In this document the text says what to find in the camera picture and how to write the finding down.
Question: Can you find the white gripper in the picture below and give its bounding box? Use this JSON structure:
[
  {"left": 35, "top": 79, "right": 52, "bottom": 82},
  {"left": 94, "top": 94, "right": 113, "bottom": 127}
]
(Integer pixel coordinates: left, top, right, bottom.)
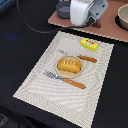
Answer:
[{"left": 70, "top": 0, "right": 108, "bottom": 26}]

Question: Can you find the grey pan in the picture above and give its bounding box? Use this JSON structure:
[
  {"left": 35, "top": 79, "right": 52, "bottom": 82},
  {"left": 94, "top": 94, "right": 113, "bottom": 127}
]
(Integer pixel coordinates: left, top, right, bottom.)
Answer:
[{"left": 56, "top": 1, "right": 70, "bottom": 19}]

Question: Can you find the yellow butter box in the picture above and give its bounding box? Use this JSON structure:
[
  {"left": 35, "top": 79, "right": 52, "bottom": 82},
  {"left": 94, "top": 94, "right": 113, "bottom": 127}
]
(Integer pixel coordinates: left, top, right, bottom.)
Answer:
[{"left": 80, "top": 38, "right": 98, "bottom": 51}]

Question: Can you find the orange bread loaf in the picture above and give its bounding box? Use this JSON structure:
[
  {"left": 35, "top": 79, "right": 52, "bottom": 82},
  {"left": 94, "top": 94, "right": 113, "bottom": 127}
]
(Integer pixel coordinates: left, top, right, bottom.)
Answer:
[{"left": 58, "top": 59, "right": 82, "bottom": 73}]

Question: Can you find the pink stove board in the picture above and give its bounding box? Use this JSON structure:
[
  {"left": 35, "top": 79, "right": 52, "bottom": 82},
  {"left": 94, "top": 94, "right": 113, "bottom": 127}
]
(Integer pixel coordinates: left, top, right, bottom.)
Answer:
[{"left": 48, "top": 0, "right": 128, "bottom": 42}]

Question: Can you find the beige bowl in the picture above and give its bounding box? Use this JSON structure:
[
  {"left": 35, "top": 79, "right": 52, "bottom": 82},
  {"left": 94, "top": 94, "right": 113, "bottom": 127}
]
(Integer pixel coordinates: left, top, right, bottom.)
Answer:
[{"left": 118, "top": 4, "right": 128, "bottom": 30}]

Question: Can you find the beige woven placemat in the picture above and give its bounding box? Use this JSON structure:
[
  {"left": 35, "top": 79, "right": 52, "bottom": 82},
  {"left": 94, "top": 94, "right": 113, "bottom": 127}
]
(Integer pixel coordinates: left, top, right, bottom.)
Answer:
[{"left": 14, "top": 32, "right": 114, "bottom": 128}]

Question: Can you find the knife with wooden handle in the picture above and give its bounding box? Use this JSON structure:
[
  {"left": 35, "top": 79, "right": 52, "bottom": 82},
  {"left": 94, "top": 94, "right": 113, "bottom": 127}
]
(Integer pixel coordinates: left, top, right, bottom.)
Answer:
[{"left": 57, "top": 49, "right": 97, "bottom": 63}]

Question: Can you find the fork with wooden handle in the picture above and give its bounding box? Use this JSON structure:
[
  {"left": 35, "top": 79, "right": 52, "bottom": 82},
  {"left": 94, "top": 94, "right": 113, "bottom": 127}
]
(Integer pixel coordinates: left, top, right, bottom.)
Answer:
[{"left": 44, "top": 71, "right": 86, "bottom": 89}]

